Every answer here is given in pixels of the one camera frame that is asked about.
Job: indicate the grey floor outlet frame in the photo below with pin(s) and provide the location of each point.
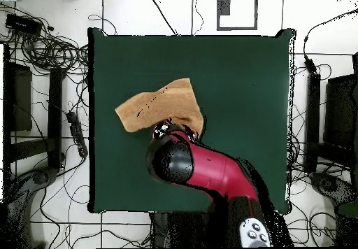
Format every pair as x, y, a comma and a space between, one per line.
223, 7

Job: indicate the grey tripod base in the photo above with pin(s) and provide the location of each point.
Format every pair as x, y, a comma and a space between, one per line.
330, 184
42, 176

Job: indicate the black metal frame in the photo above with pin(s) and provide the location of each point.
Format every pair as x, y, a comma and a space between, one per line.
54, 106
339, 106

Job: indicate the orange terry towel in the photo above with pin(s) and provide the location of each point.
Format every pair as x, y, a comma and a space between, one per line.
156, 106

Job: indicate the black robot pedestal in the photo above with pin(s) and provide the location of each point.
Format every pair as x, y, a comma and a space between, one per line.
160, 229

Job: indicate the dark green table cloth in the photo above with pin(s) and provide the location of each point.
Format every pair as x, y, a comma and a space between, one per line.
237, 78

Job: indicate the black electronics box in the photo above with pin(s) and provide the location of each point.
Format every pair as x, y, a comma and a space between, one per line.
22, 23

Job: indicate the black power strip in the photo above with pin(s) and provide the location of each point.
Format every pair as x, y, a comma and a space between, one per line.
77, 133

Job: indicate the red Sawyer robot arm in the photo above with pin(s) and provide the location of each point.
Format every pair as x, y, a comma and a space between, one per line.
218, 170

